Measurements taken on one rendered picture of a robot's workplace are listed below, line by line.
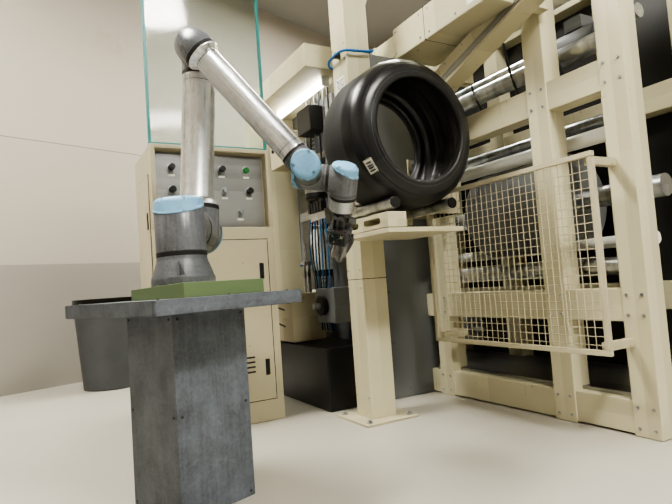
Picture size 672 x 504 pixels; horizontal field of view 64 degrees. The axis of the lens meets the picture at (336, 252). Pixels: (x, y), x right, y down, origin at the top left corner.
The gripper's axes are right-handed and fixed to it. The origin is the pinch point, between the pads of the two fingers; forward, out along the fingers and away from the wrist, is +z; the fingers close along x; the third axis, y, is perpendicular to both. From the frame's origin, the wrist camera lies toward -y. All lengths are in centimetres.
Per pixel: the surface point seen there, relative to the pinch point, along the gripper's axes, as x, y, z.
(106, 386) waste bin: -168, -53, 164
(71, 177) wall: -260, -150, 64
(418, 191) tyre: 21.6, -28.3, -20.4
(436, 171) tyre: 24, -67, -17
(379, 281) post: 9.5, -36.4, 27.9
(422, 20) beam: 5, -86, -77
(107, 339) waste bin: -173, -67, 136
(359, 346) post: 7, -21, 54
